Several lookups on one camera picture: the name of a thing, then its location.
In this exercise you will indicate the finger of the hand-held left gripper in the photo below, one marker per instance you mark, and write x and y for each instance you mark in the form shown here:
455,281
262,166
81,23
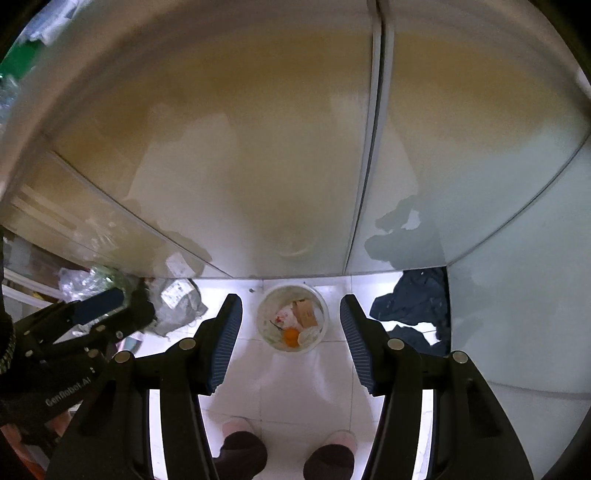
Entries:
134,318
99,305

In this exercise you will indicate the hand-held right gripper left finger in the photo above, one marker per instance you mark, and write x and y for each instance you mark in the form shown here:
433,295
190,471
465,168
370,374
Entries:
226,341

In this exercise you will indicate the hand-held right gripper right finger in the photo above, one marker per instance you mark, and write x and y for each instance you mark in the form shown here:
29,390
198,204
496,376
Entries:
358,341

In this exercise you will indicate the white tissue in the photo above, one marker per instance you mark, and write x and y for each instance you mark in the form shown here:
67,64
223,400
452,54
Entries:
311,336

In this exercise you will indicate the white round bin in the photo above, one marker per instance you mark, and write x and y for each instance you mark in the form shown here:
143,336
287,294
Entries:
318,302

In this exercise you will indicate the small cardboard box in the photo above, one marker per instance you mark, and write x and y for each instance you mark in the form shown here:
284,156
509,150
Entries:
307,311

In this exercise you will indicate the red white wrapper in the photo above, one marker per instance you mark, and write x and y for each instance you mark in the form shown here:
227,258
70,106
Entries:
284,317

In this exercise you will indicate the orange round peel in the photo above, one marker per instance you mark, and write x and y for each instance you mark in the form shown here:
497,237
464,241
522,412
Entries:
291,338

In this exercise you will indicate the clear plastic bag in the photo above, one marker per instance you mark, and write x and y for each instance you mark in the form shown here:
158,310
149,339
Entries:
87,279

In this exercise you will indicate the grey plastic bag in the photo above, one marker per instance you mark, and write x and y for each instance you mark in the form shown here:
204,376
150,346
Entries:
180,314

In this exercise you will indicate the dark cloth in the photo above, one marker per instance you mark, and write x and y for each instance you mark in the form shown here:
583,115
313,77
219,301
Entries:
411,304

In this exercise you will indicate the pink slipper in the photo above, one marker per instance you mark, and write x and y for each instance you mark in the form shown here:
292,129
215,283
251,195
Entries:
344,436
238,424

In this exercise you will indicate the person's feet in slippers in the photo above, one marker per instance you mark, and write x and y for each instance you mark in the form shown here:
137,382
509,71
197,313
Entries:
242,454

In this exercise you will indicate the person's right leg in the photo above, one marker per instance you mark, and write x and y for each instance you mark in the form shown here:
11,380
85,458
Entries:
330,464

